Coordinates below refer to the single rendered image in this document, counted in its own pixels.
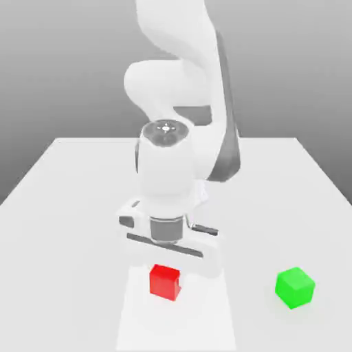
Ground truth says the small green cube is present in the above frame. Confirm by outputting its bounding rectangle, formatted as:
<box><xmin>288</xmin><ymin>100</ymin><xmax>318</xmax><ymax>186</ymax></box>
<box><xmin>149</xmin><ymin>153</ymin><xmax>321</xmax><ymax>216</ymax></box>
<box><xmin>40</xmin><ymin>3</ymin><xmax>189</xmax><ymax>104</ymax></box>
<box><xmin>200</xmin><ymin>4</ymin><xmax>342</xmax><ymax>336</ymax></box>
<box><xmin>274</xmin><ymin>265</ymin><xmax>316</xmax><ymax>311</ymax></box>

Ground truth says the small red cube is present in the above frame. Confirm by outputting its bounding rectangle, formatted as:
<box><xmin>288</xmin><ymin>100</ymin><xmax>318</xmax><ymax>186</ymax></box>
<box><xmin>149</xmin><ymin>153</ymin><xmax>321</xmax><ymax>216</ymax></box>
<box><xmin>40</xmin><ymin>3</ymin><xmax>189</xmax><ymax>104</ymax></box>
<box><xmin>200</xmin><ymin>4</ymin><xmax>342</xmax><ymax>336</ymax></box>
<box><xmin>148</xmin><ymin>263</ymin><xmax>183</xmax><ymax>303</ymax></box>

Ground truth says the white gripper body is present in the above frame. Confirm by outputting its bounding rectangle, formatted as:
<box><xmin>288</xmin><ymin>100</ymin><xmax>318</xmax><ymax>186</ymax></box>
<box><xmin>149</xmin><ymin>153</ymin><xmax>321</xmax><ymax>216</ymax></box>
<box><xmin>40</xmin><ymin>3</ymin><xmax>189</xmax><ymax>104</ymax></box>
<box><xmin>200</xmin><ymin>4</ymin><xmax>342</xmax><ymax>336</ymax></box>
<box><xmin>125</xmin><ymin>228</ymin><xmax>223</xmax><ymax>278</ymax></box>

